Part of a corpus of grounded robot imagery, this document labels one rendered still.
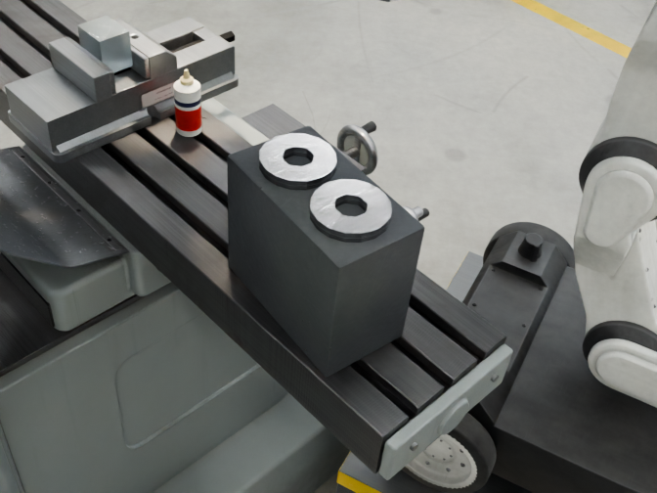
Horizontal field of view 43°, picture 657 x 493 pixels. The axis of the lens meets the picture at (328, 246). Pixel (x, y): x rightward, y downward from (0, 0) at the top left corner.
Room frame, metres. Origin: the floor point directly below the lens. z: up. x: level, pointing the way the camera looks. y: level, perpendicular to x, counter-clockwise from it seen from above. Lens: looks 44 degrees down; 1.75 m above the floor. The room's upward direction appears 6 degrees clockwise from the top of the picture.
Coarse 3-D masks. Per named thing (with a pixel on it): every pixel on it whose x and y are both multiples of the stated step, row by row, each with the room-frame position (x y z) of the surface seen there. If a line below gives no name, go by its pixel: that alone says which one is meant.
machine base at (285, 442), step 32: (288, 416) 1.06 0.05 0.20; (224, 448) 0.96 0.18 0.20; (256, 448) 0.97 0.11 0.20; (288, 448) 0.98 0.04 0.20; (320, 448) 1.01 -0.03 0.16; (192, 480) 0.88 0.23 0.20; (224, 480) 0.88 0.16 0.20; (256, 480) 0.89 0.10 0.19; (288, 480) 0.93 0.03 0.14; (320, 480) 0.99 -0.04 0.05
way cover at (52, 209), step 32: (0, 160) 1.00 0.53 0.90; (32, 160) 1.02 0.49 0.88; (0, 192) 0.91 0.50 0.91; (32, 192) 0.94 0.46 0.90; (64, 192) 0.96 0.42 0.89; (0, 224) 0.80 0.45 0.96; (32, 224) 0.85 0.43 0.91; (64, 224) 0.87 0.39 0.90; (96, 224) 0.89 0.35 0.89; (32, 256) 0.75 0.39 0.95; (64, 256) 0.80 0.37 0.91; (96, 256) 0.81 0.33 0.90
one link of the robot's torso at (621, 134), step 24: (648, 24) 0.96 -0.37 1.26; (648, 48) 0.97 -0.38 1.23; (624, 72) 0.99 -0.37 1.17; (648, 72) 0.98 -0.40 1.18; (624, 96) 0.99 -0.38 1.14; (648, 96) 0.98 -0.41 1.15; (624, 120) 0.98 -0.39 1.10; (648, 120) 0.97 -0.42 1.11; (600, 144) 0.98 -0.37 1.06; (624, 144) 0.97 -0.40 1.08; (648, 144) 0.96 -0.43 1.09
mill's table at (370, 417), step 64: (0, 0) 1.39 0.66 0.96; (0, 64) 1.18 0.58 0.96; (128, 192) 0.89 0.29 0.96; (192, 192) 0.90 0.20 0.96; (192, 256) 0.77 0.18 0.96; (256, 320) 0.67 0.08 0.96; (448, 320) 0.71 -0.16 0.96; (320, 384) 0.59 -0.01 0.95; (384, 384) 0.60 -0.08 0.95; (448, 384) 0.62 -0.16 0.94; (384, 448) 0.52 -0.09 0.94
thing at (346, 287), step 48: (288, 144) 0.78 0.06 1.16; (240, 192) 0.74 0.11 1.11; (288, 192) 0.70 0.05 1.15; (336, 192) 0.70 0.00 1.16; (384, 192) 0.72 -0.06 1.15; (240, 240) 0.74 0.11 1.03; (288, 240) 0.66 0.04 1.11; (336, 240) 0.64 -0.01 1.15; (384, 240) 0.64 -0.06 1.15; (288, 288) 0.66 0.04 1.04; (336, 288) 0.60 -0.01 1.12; (384, 288) 0.64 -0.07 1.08; (336, 336) 0.60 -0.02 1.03; (384, 336) 0.65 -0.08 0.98
